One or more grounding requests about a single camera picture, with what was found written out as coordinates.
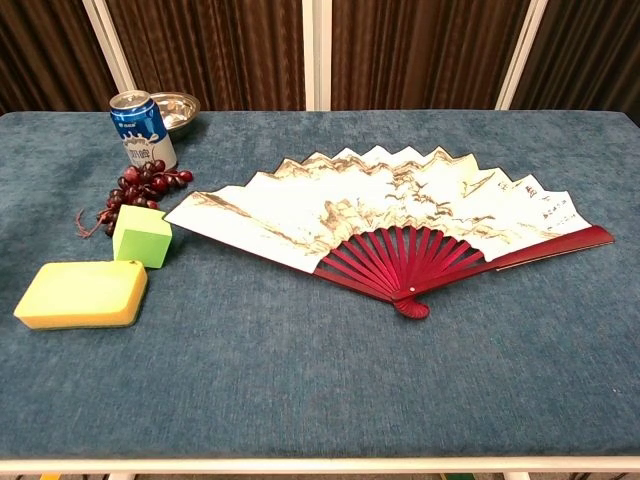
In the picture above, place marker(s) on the red ribbed paper folding fan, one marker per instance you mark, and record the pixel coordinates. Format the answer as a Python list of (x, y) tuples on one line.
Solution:
[(400, 215)]

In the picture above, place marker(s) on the blue table cloth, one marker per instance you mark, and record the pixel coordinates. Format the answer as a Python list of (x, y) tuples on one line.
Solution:
[(300, 380)]

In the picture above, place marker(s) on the green foam cube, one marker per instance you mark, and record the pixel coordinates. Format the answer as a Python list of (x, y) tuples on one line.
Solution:
[(142, 245)]

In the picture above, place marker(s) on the dark red grape bunch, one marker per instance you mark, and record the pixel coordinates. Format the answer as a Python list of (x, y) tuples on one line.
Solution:
[(145, 185)]

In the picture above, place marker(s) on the small steel bowl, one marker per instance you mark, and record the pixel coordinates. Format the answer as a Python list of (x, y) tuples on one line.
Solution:
[(177, 112)]

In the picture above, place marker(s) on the blue white drink can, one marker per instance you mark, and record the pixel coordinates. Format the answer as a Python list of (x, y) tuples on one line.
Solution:
[(145, 135)]

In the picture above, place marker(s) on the brown curtain partition panel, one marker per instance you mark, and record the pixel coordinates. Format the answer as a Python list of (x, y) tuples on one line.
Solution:
[(415, 50), (215, 50), (590, 50), (45, 50)]

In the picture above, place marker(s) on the white table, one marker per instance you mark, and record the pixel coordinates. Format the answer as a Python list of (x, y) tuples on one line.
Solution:
[(320, 465)]

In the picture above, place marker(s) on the yellow sponge block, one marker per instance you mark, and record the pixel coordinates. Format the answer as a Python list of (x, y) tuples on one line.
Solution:
[(80, 292)]

